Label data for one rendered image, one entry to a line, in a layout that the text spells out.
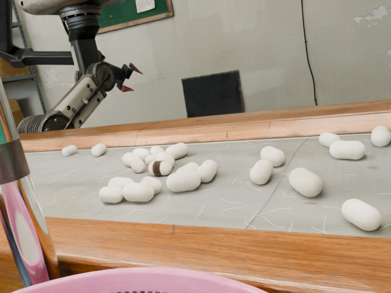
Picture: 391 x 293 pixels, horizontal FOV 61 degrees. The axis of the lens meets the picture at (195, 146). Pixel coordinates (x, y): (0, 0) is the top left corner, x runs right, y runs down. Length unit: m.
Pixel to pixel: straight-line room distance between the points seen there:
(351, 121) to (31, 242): 0.43
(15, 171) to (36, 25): 3.12
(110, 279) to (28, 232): 0.06
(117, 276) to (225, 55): 2.34
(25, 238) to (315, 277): 0.16
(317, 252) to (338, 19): 2.26
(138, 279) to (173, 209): 0.14
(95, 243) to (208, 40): 2.33
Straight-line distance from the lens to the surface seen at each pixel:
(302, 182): 0.31
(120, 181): 0.39
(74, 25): 1.27
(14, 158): 0.22
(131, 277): 0.20
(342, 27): 2.42
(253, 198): 0.33
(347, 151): 0.40
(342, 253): 0.20
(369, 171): 0.38
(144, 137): 0.63
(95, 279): 0.21
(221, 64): 2.51
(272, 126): 0.54
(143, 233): 0.25
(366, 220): 0.26
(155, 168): 0.43
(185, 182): 0.36
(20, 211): 0.22
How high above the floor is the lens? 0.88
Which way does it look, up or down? 14 degrees down
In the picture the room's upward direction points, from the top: 10 degrees counter-clockwise
